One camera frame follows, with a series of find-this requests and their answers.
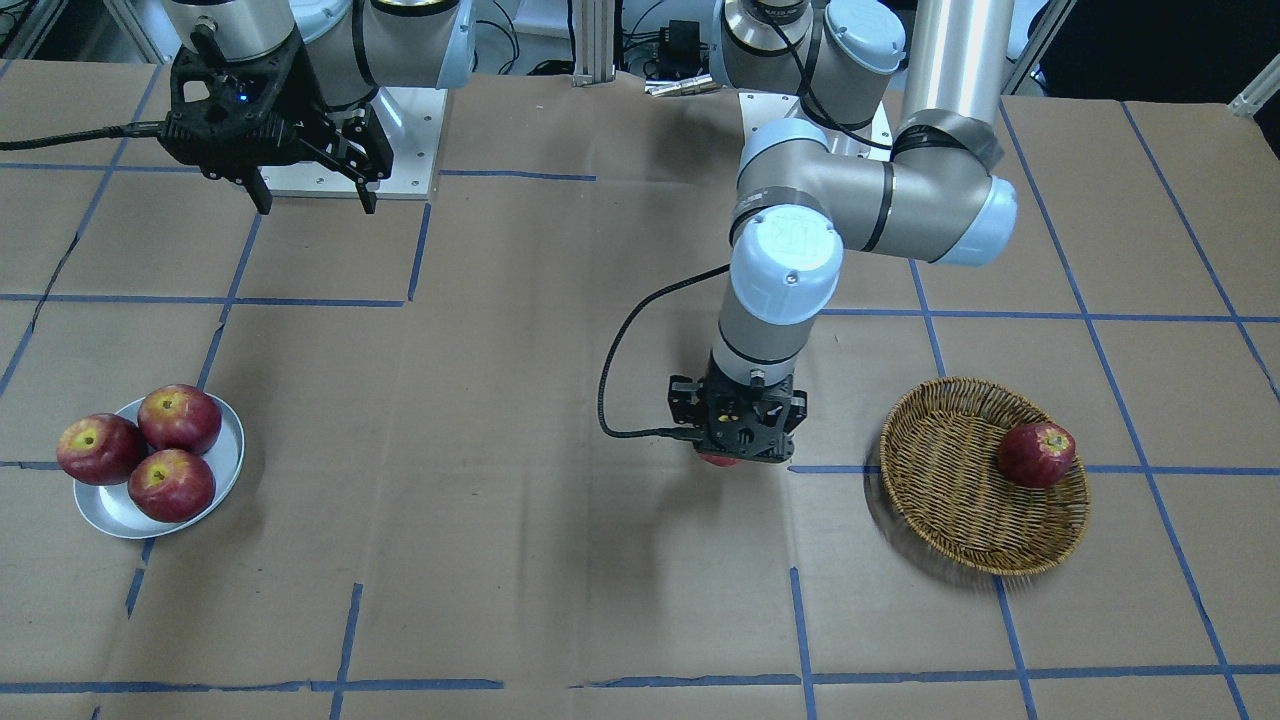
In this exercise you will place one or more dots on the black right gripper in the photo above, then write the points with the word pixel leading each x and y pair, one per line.
pixel 318 97

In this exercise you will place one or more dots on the aluminium frame post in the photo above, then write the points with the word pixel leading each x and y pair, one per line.
pixel 595 36

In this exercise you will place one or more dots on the red apple on plate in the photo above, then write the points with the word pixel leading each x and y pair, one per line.
pixel 101 449
pixel 179 416
pixel 172 485

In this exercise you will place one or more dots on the woven wicker basket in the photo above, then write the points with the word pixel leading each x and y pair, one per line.
pixel 938 448

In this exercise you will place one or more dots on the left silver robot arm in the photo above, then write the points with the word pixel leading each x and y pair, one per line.
pixel 891 150

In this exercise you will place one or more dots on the dark red apple in basket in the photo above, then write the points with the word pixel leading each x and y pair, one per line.
pixel 1036 455

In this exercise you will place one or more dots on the yellow-red apple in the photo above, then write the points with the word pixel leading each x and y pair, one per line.
pixel 720 461

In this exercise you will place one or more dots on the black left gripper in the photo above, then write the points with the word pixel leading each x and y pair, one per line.
pixel 682 401

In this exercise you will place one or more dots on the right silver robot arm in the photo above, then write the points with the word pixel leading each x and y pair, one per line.
pixel 355 47

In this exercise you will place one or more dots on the white round plate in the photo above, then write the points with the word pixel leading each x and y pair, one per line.
pixel 110 510

